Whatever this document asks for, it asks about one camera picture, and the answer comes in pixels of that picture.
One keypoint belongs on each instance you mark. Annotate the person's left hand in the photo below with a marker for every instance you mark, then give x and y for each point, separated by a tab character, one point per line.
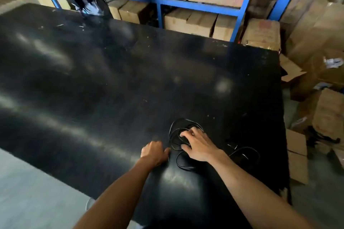
154	153

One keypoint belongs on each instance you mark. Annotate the blue metal shelf rack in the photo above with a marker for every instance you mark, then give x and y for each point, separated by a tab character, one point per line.
199	6

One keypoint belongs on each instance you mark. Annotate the cardboard box with red print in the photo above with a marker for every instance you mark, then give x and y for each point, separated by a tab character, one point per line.
262	34

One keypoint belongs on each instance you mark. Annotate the flat cardboard box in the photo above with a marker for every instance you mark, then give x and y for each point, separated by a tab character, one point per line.
297	156

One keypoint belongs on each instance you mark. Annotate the person's left forearm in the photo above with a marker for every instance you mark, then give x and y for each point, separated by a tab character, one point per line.
118	199

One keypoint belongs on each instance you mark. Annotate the person's right hand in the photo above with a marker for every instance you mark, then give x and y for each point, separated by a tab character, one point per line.
200	147

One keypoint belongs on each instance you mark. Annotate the empty cardboard box with flaps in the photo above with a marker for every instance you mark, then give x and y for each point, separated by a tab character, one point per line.
290	69

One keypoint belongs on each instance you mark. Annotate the crumpled white paper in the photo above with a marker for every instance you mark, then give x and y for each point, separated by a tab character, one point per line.
333	62

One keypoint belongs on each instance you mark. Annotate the cardboard box with white label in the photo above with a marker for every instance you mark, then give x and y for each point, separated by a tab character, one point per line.
329	113

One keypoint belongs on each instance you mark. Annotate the person's right forearm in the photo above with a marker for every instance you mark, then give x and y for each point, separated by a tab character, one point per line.
252	194

